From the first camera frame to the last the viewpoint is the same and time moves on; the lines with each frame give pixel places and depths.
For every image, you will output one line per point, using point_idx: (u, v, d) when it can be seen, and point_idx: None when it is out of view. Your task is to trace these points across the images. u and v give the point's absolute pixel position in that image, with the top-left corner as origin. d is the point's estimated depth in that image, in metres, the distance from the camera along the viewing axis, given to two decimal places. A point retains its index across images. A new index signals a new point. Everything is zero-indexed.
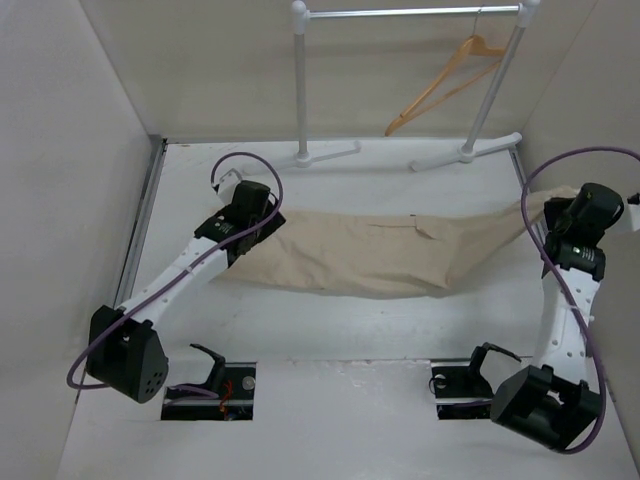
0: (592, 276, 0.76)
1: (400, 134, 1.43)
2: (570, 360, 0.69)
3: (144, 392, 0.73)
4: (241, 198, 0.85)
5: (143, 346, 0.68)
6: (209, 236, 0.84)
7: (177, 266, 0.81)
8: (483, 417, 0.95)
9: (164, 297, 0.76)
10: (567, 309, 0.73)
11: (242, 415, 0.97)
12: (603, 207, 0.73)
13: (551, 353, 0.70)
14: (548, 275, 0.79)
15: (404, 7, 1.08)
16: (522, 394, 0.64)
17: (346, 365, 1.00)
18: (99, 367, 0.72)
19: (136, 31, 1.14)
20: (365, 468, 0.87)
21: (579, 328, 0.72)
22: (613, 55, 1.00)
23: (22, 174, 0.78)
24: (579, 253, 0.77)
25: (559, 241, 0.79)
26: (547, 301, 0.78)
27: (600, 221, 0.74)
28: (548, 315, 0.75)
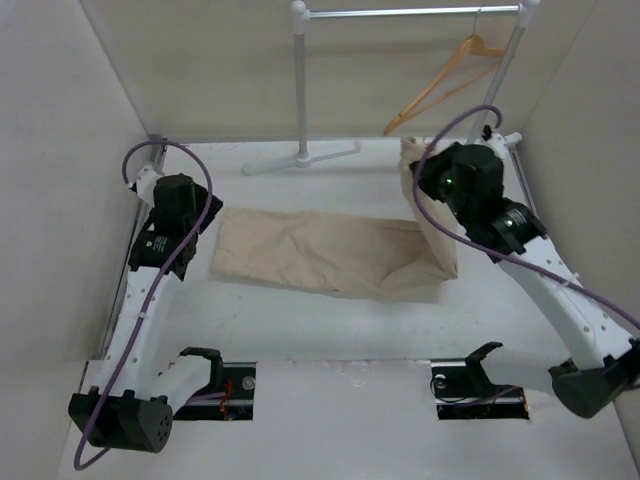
0: (539, 236, 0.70)
1: (400, 134, 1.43)
2: (608, 333, 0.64)
3: (158, 441, 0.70)
4: (165, 201, 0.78)
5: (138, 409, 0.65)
6: (147, 261, 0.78)
7: (130, 315, 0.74)
8: (482, 417, 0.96)
9: (132, 357, 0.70)
10: (564, 288, 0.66)
11: (242, 415, 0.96)
12: (495, 167, 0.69)
13: (593, 342, 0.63)
14: (509, 269, 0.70)
15: (404, 7, 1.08)
16: (601, 401, 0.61)
17: (346, 365, 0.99)
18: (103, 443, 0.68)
19: (135, 30, 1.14)
20: (365, 468, 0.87)
21: (583, 297, 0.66)
22: (613, 55, 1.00)
23: (22, 174, 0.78)
24: (511, 224, 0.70)
25: (486, 224, 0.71)
26: (529, 292, 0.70)
27: (495, 179, 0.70)
28: (547, 307, 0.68)
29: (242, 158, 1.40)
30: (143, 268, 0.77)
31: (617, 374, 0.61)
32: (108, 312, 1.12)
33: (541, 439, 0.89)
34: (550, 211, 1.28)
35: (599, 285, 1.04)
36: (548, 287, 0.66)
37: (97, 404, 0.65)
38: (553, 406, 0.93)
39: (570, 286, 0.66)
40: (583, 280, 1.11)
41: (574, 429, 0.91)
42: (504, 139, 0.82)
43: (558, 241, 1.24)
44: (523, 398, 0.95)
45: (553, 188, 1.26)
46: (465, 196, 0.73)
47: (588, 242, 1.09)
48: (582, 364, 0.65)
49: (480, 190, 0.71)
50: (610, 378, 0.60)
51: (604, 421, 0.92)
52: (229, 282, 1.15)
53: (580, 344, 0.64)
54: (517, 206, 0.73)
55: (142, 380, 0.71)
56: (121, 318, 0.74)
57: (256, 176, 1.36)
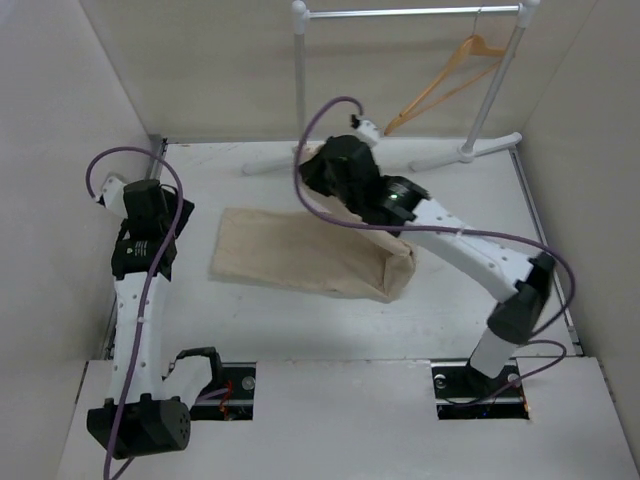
0: (423, 198, 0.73)
1: (400, 134, 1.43)
2: (509, 260, 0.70)
3: (183, 438, 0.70)
4: (138, 205, 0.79)
5: (159, 409, 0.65)
6: (132, 269, 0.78)
7: (126, 323, 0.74)
8: (482, 417, 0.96)
9: (140, 360, 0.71)
10: (461, 237, 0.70)
11: (242, 415, 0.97)
12: (362, 151, 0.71)
13: (502, 273, 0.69)
14: (412, 236, 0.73)
15: (404, 7, 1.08)
16: (530, 321, 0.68)
17: (346, 365, 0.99)
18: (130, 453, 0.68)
19: (135, 30, 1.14)
20: (365, 468, 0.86)
21: (479, 237, 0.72)
22: (613, 55, 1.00)
23: (22, 174, 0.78)
24: (395, 196, 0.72)
25: (376, 205, 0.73)
26: (435, 251, 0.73)
27: (368, 161, 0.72)
28: (456, 258, 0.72)
29: (242, 158, 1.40)
30: (130, 275, 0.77)
31: (532, 292, 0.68)
32: (108, 311, 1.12)
33: (541, 440, 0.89)
34: (550, 211, 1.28)
35: (599, 285, 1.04)
36: (448, 240, 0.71)
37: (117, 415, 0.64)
38: (553, 406, 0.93)
39: (466, 234, 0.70)
40: (583, 279, 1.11)
41: (574, 429, 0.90)
42: (372, 124, 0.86)
43: (558, 240, 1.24)
44: (523, 399, 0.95)
45: (553, 188, 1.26)
46: (343, 183, 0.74)
47: (588, 242, 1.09)
48: (501, 295, 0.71)
49: (357, 176, 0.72)
50: (529, 299, 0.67)
51: (604, 421, 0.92)
52: (229, 282, 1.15)
53: (491, 279, 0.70)
54: (397, 180, 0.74)
55: (155, 381, 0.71)
56: (119, 328, 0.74)
57: (256, 176, 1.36)
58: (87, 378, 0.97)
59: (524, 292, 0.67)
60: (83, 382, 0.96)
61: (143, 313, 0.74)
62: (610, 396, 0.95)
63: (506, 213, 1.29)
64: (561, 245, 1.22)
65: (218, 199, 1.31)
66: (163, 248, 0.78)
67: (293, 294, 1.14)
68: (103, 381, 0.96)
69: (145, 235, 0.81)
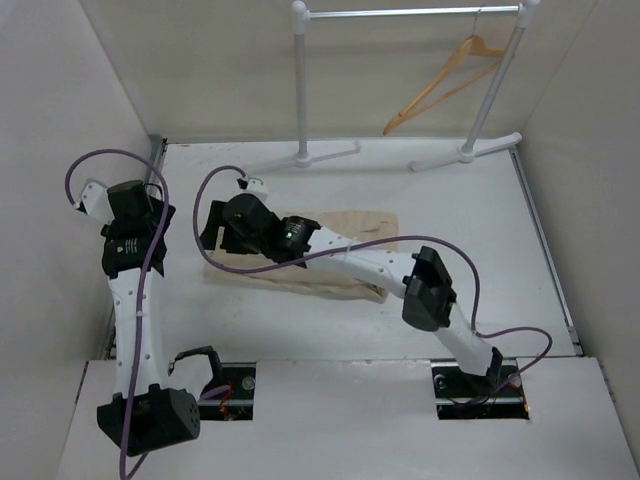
0: (315, 229, 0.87)
1: (400, 134, 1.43)
2: (394, 261, 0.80)
3: (194, 428, 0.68)
4: (125, 205, 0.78)
5: (167, 395, 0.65)
6: (123, 268, 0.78)
7: (126, 317, 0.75)
8: (482, 417, 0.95)
9: (145, 353, 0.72)
10: (349, 253, 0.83)
11: (242, 415, 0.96)
12: (253, 207, 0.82)
13: (390, 275, 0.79)
14: (317, 263, 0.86)
15: (405, 7, 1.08)
16: (423, 305, 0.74)
17: (346, 364, 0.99)
18: (142, 447, 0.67)
19: (135, 31, 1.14)
20: (366, 468, 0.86)
21: (366, 249, 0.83)
22: (613, 55, 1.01)
23: (22, 174, 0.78)
24: (291, 235, 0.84)
25: (276, 247, 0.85)
26: (339, 270, 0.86)
27: (261, 213, 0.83)
28: (354, 272, 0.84)
29: (242, 158, 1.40)
30: (123, 274, 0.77)
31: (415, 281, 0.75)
32: (108, 311, 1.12)
33: (542, 439, 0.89)
34: (549, 211, 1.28)
35: (599, 285, 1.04)
36: (341, 258, 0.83)
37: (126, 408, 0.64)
38: (554, 406, 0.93)
39: (352, 249, 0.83)
40: (583, 279, 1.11)
41: (574, 428, 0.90)
42: (258, 180, 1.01)
43: (557, 240, 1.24)
44: (524, 398, 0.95)
45: (553, 188, 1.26)
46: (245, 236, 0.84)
47: (588, 242, 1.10)
48: (400, 292, 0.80)
49: (256, 226, 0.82)
50: (412, 287, 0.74)
51: (605, 421, 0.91)
52: (230, 282, 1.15)
53: (386, 281, 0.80)
54: (294, 220, 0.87)
55: (161, 371, 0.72)
56: (118, 327, 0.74)
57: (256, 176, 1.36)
58: (87, 378, 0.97)
59: (411, 286, 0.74)
60: (83, 382, 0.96)
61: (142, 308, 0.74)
62: (610, 396, 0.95)
63: (506, 213, 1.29)
64: (560, 245, 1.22)
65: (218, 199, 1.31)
66: (154, 246, 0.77)
67: (293, 293, 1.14)
68: (103, 381, 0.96)
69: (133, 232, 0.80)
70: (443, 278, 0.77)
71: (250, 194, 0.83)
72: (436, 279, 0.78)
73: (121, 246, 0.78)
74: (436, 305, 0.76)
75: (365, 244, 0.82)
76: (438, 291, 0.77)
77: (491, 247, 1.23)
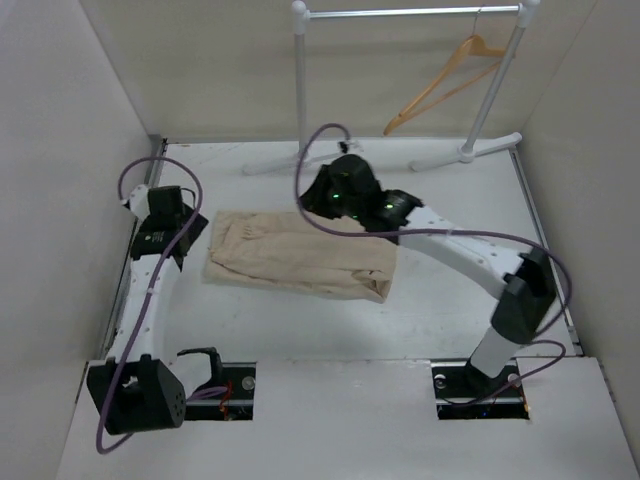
0: (416, 205, 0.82)
1: (400, 134, 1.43)
2: (498, 255, 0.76)
3: (177, 416, 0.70)
4: (161, 201, 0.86)
5: (156, 365, 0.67)
6: (147, 253, 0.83)
7: (138, 292, 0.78)
8: (482, 417, 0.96)
9: (144, 326, 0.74)
10: (450, 237, 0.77)
11: (242, 415, 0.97)
12: (360, 170, 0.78)
13: (490, 268, 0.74)
14: (407, 239, 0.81)
15: (405, 7, 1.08)
16: (522, 305, 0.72)
17: (346, 364, 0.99)
18: (120, 424, 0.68)
19: (134, 31, 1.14)
20: (366, 468, 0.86)
21: (468, 236, 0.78)
22: (613, 55, 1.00)
23: (22, 174, 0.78)
24: (391, 208, 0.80)
25: (374, 216, 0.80)
26: (430, 251, 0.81)
27: (366, 176, 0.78)
28: (448, 256, 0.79)
29: (242, 158, 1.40)
30: (146, 256, 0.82)
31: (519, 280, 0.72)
32: (108, 311, 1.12)
33: (541, 440, 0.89)
34: (550, 211, 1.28)
35: (599, 285, 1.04)
36: (439, 241, 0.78)
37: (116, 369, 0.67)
38: (553, 406, 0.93)
39: (454, 234, 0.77)
40: (582, 279, 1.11)
41: (574, 428, 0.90)
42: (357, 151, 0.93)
43: (557, 241, 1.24)
44: (524, 399, 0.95)
45: (553, 188, 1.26)
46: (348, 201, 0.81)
47: (588, 243, 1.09)
48: (493, 287, 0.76)
49: (359, 190, 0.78)
50: (515, 286, 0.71)
51: (604, 421, 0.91)
52: (230, 282, 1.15)
53: (482, 274, 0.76)
54: (397, 194, 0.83)
55: (157, 346, 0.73)
56: (128, 300, 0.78)
57: (256, 176, 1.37)
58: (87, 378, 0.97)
59: (513, 287, 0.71)
60: (84, 382, 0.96)
61: (154, 286, 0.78)
62: (610, 396, 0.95)
63: (506, 213, 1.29)
64: (560, 245, 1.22)
65: (218, 199, 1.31)
66: (179, 237, 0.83)
67: (293, 294, 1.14)
68: None
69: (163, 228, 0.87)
70: (547, 286, 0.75)
71: (357, 156, 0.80)
72: (540, 285, 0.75)
73: (149, 235, 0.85)
74: (534, 312, 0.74)
75: (471, 232, 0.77)
76: (538, 297, 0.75)
77: None
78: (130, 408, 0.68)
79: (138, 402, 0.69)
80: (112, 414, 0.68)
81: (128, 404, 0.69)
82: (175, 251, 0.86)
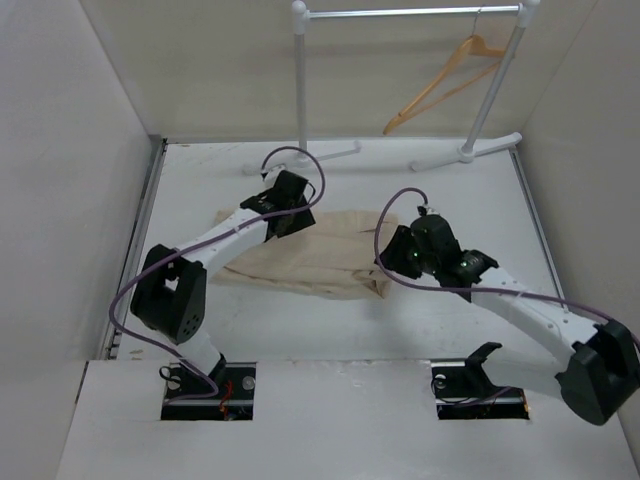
0: (491, 265, 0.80)
1: (400, 134, 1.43)
2: (571, 324, 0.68)
3: (181, 335, 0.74)
4: (283, 180, 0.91)
5: (199, 272, 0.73)
6: (252, 209, 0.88)
7: (225, 226, 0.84)
8: (482, 417, 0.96)
9: (212, 247, 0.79)
10: (520, 298, 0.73)
11: (242, 415, 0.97)
12: (440, 228, 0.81)
13: (559, 334, 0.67)
14: (481, 297, 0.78)
15: (405, 7, 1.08)
16: (593, 379, 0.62)
17: (346, 364, 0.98)
18: (142, 306, 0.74)
19: (135, 31, 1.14)
20: (365, 468, 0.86)
21: (541, 300, 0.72)
22: (613, 55, 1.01)
23: (23, 175, 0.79)
24: (466, 265, 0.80)
25: (448, 271, 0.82)
26: (500, 313, 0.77)
27: (446, 236, 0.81)
28: (517, 319, 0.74)
29: (242, 158, 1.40)
30: (250, 210, 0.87)
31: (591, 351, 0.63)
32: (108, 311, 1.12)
33: (542, 440, 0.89)
34: (550, 211, 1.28)
35: (599, 285, 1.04)
36: (509, 301, 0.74)
37: (170, 255, 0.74)
38: (553, 406, 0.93)
39: (524, 295, 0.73)
40: (583, 279, 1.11)
41: (575, 428, 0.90)
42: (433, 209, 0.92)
43: (557, 240, 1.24)
44: (524, 399, 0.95)
45: (553, 188, 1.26)
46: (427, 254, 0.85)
47: (588, 242, 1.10)
48: (563, 360, 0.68)
49: (436, 247, 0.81)
50: (588, 358, 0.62)
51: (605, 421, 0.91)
52: (230, 281, 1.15)
53: (552, 341, 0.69)
54: (473, 252, 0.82)
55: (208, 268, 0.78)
56: (219, 225, 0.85)
57: (256, 176, 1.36)
58: (86, 377, 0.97)
59: (580, 352, 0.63)
60: (84, 382, 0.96)
61: (241, 229, 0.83)
62: None
63: (506, 212, 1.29)
64: (560, 245, 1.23)
65: (219, 199, 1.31)
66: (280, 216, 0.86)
67: (293, 293, 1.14)
68: (104, 380, 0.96)
69: (276, 201, 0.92)
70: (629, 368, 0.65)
71: (439, 216, 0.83)
72: (618, 365, 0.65)
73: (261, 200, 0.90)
74: (609, 392, 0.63)
75: (543, 295, 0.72)
76: (617, 379, 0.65)
77: (491, 247, 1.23)
78: (157, 299, 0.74)
79: (165, 298, 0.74)
80: (142, 289, 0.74)
81: (159, 295, 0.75)
82: (270, 225, 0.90)
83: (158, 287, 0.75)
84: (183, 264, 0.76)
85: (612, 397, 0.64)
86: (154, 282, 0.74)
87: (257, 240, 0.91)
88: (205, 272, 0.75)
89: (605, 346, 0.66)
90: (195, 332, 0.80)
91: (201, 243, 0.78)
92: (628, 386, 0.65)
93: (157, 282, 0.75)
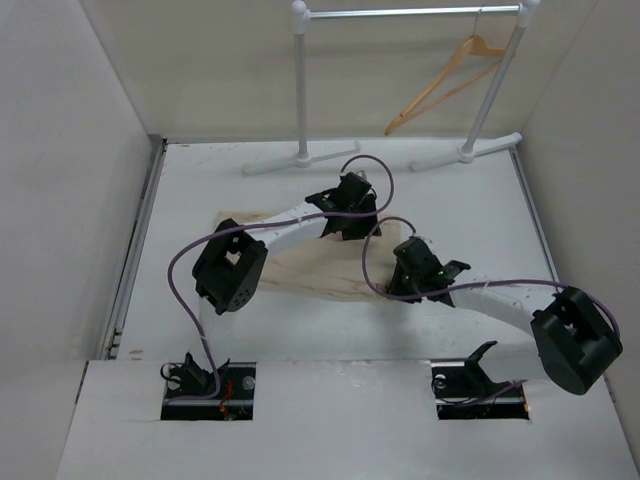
0: (465, 269, 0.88)
1: (400, 134, 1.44)
2: (533, 297, 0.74)
3: (233, 305, 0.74)
4: (348, 185, 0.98)
5: (259, 251, 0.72)
6: (315, 205, 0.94)
7: (288, 215, 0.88)
8: (482, 417, 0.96)
9: (276, 231, 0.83)
10: (487, 288, 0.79)
11: (242, 415, 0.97)
12: (417, 245, 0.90)
13: (523, 309, 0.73)
14: (458, 295, 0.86)
15: (406, 7, 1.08)
16: (556, 341, 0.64)
17: (346, 364, 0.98)
18: (201, 273, 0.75)
19: (134, 31, 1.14)
20: (365, 468, 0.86)
21: (507, 286, 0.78)
22: (613, 55, 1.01)
23: (22, 174, 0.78)
24: (444, 273, 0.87)
25: (430, 281, 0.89)
26: (479, 307, 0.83)
27: (424, 252, 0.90)
28: (492, 309, 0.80)
29: (242, 157, 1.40)
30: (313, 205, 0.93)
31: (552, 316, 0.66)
32: (108, 311, 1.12)
33: (541, 440, 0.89)
34: (549, 211, 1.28)
35: (599, 284, 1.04)
36: (478, 292, 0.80)
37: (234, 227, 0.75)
38: (554, 407, 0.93)
39: (491, 284, 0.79)
40: (583, 279, 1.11)
41: (575, 428, 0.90)
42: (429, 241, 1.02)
43: (557, 240, 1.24)
44: (524, 399, 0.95)
45: (553, 188, 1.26)
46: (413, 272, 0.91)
47: (587, 243, 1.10)
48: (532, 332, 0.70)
49: (416, 263, 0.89)
50: (550, 324, 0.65)
51: (605, 421, 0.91)
52: None
53: (521, 318, 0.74)
54: (451, 263, 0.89)
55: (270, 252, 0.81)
56: (282, 214, 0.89)
57: (255, 176, 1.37)
58: (86, 378, 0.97)
59: (541, 318, 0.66)
60: (84, 382, 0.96)
61: (302, 220, 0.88)
62: (610, 396, 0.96)
63: (505, 212, 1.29)
64: (559, 245, 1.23)
65: (218, 199, 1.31)
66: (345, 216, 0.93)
67: (293, 294, 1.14)
68: (103, 380, 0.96)
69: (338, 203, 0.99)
70: (598, 333, 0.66)
71: (414, 234, 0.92)
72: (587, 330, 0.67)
73: (325, 198, 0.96)
74: (580, 355, 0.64)
75: (506, 280, 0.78)
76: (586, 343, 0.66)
77: (491, 248, 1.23)
78: (218, 268, 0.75)
79: (227, 268, 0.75)
80: (207, 254, 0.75)
81: (219, 264, 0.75)
82: (328, 223, 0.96)
83: (221, 256, 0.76)
84: (248, 240, 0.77)
85: (585, 359, 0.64)
86: (218, 250, 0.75)
87: (312, 236, 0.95)
88: (267, 252, 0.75)
89: (570, 315, 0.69)
90: (243, 305, 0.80)
91: (268, 224, 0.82)
92: (600, 348, 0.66)
93: (221, 251, 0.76)
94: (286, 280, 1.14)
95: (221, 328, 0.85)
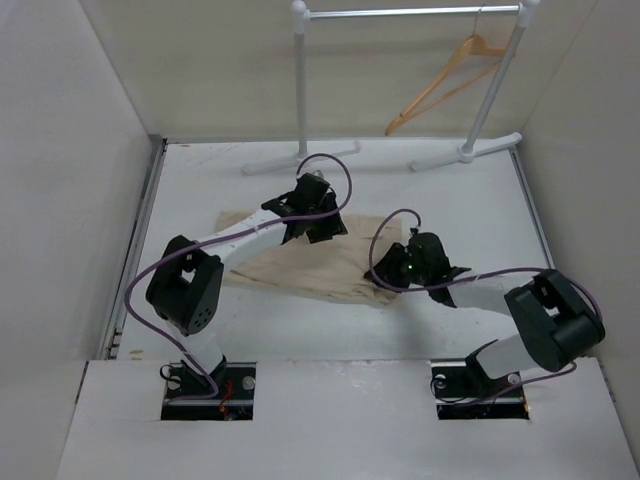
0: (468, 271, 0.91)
1: (400, 134, 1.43)
2: (514, 282, 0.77)
3: (194, 326, 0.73)
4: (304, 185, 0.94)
5: (213, 268, 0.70)
6: (272, 211, 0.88)
7: (243, 225, 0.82)
8: (482, 417, 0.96)
9: (231, 243, 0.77)
10: (478, 280, 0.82)
11: (242, 415, 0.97)
12: (433, 245, 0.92)
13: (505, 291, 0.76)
14: (457, 294, 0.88)
15: (406, 7, 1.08)
16: (527, 311, 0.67)
17: (346, 365, 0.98)
18: (155, 297, 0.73)
19: (134, 31, 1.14)
20: (365, 467, 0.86)
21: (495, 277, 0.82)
22: (613, 55, 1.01)
23: (22, 175, 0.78)
24: (449, 275, 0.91)
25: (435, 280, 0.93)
26: (474, 303, 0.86)
27: (437, 253, 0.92)
28: (484, 303, 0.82)
29: (242, 157, 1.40)
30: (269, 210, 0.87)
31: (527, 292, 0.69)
32: (108, 311, 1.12)
33: (541, 440, 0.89)
34: (549, 211, 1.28)
35: (599, 284, 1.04)
36: (470, 286, 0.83)
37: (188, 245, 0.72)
38: (554, 407, 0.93)
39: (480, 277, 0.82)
40: (583, 279, 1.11)
41: (575, 428, 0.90)
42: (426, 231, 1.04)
43: (557, 240, 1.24)
44: (524, 399, 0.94)
45: (553, 188, 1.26)
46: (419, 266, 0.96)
47: (587, 243, 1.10)
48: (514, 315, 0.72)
49: (428, 261, 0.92)
50: (523, 298, 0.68)
51: (605, 421, 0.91)
52: (229, 282, 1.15)
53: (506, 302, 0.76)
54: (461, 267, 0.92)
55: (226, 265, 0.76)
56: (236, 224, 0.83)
57: (255, 176, 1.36)
58: (86, 378, 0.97)
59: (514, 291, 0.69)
60: (83, 382, 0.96)
61: (260, 228, 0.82)
62: (610, 396, 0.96)
63: (505, 212, 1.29)
64: (559, 245, 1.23)
65: (219, 199, 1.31)
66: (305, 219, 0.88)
67: (293, 294, 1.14)
68: (104, 381, 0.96)
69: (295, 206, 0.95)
70: (572, 307, 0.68)
71: (434, 234, 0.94)
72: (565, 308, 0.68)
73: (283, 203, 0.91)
74: (551, 325, 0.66)
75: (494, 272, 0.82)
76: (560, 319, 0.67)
77: (491, 248, 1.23)
78: (173, 290, 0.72)
79: (182, 289, 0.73)
80: (159, 276, 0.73)
81: (175, 285, 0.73)
82: (289, 229, 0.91)
83: (175, 277, 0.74)
84: (202, 256, 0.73)
85: (559, 332, 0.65)
86: (171, 269, 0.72)
87: (274, 243, 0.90)
88: (223, 266, 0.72)
89: (550, 296, 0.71)
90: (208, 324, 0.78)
91: (222, 237, 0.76)
92: (577, 325, 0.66)
93: (176, 271, 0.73)
94: (285, 280, 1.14)
95: (195, 342, 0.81)
